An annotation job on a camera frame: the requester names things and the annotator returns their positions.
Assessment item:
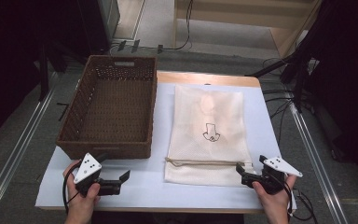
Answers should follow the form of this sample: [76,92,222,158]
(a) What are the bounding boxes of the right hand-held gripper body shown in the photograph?
[241,157,303,196]

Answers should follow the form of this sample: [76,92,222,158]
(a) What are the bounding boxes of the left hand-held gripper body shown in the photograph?
[73,152,122,197]

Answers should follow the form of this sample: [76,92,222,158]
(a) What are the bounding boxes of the brown wicker basket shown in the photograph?
[56,54,158,161]

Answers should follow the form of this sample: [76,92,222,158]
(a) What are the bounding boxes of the white mesh drawstring bag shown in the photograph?
[163,84,257,188]

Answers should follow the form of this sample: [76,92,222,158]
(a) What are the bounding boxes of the person's right hand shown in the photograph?
[251,175,297,220]

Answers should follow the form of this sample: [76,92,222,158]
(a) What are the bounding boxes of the person's left hand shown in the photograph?
[62,160,102,219]

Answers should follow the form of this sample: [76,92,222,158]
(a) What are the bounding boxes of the pale blue table mat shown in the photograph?
[35,82,297,211]

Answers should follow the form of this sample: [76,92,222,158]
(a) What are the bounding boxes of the black metal stand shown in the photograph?
[245,50,313,114]

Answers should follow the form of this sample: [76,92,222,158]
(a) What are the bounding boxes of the black power plugs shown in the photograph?
[116,38,166,54]

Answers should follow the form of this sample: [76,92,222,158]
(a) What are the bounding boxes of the dark cabinet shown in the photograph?
[76,0,121,56]

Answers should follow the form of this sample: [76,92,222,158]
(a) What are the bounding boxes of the wooden step platform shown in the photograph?
[172,0,324,60]

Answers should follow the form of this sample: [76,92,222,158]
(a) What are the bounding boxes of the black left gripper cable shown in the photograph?
[62,161,82,216]

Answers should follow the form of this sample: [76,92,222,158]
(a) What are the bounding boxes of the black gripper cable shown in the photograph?
[62,161,82,216]
[287,183,320,224]

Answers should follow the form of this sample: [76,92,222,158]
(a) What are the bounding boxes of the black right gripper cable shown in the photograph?
[287,183,320,224]

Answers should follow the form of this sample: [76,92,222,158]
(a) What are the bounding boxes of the metal floor rail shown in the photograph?
[288,102,350,224]
[0,73,59,224]

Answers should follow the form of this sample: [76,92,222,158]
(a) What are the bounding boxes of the black floor cables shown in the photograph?
[262,57,295,147]

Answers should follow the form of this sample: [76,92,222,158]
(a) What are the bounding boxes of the black upright post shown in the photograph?
[37,43,50,102]

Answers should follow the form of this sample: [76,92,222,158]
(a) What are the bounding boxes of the black hanging cable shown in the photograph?
[159,0,194,52]

